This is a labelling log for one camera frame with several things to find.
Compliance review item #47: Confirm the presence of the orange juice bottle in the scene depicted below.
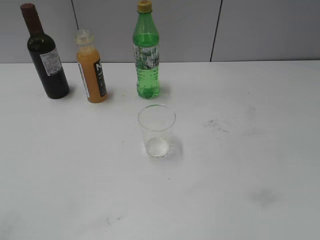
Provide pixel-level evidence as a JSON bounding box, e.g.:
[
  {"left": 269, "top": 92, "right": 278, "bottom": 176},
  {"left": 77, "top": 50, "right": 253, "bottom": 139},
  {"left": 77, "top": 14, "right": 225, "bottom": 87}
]
[{"left": 75, "top": 29, "right": 108, "bottom": 103}]

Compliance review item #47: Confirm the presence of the transparent plastic cup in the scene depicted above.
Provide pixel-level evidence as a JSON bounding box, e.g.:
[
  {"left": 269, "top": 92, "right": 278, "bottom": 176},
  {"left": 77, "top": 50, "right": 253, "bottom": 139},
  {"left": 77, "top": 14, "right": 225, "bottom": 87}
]
[{"left": 137, "top": 104, "right": 177, "bottom": 158}]

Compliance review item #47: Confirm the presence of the dark red wine bottle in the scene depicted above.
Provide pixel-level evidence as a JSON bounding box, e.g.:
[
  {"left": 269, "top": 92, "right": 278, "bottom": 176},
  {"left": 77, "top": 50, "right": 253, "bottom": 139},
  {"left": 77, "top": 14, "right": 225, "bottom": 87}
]
[{"left": 20, "top": 3, "right": 70, "bottom": 99}]

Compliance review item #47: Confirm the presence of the green soda bottle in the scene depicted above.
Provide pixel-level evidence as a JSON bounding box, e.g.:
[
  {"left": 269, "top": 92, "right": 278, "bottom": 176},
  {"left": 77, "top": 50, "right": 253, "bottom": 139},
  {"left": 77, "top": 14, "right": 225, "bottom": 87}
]
[{"left": 132, "top": 0, "right": 160, "bottom": 99}]

